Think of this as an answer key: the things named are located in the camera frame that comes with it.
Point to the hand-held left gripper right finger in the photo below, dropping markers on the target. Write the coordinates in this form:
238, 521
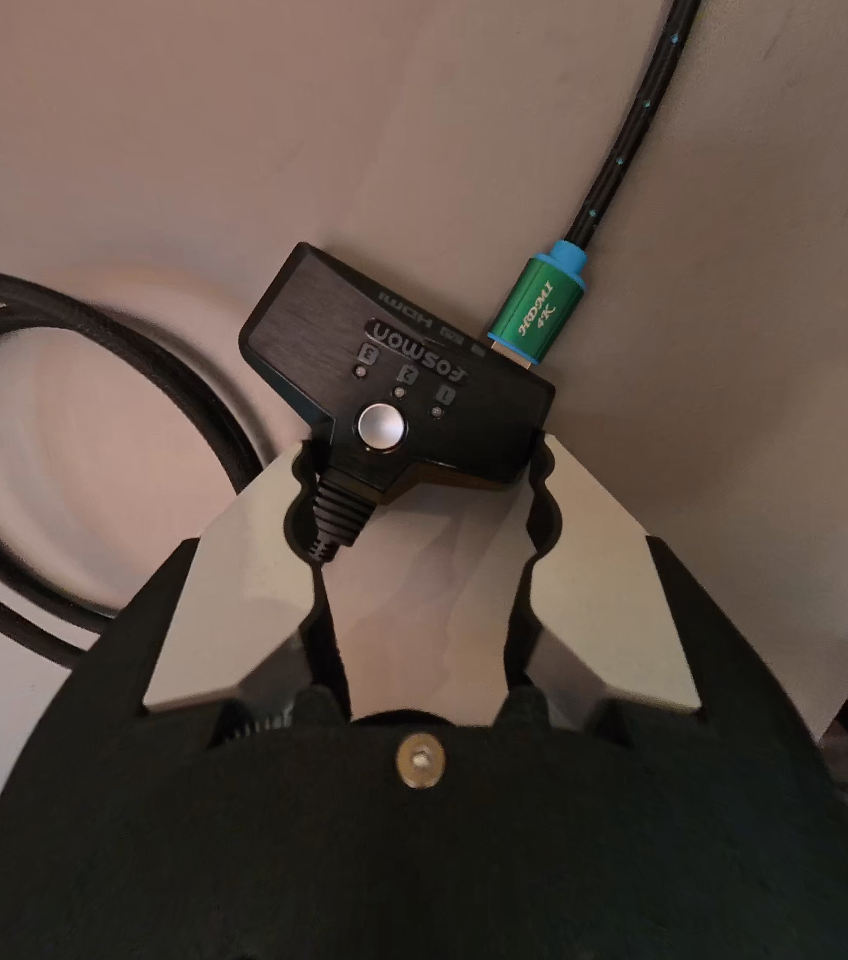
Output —
604, 600

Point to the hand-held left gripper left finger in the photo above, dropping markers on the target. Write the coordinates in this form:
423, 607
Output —
236, 600

